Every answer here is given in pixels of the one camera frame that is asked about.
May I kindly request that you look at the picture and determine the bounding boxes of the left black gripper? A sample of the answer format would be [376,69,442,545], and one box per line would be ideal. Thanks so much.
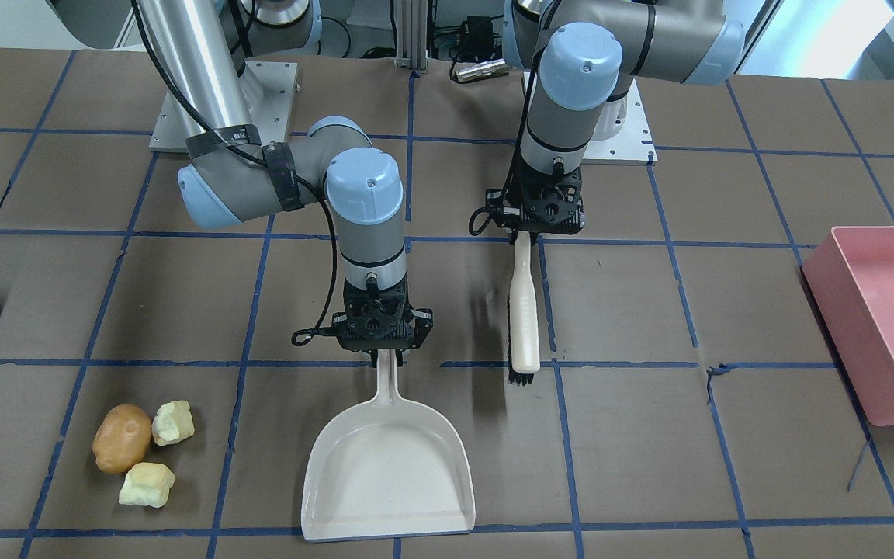
[486,167,585,245]

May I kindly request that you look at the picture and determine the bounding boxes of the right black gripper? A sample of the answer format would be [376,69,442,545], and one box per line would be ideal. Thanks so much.
[334,277,434,368]

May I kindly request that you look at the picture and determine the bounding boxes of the beige hand brush black bristles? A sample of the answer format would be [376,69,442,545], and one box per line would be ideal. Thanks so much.
[508,232,540,386]

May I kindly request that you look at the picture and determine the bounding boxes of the beige plastic dustpan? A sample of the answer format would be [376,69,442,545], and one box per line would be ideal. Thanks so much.
[300,349,476,541]

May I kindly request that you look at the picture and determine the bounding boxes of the yellow foam piece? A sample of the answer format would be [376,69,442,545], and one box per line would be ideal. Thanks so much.
[151,400,196,446]
[118,461,176,509]

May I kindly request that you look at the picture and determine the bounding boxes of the orange-brown potato toy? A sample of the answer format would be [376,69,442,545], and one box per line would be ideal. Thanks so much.
[92,404,151,474]

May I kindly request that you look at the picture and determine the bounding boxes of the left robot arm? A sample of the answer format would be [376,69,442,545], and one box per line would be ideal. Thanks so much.
[481,1,746,241]

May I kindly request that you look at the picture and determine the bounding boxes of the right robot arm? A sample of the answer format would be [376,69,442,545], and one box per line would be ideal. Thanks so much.
[130,1,433,370]

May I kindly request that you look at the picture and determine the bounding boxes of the pink plastic bin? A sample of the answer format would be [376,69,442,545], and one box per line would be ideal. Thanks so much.
[802,226,894,427]

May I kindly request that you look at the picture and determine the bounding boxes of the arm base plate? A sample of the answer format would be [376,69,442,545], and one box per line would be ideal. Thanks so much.
[523,71,657,165]
[149,61,298,155]

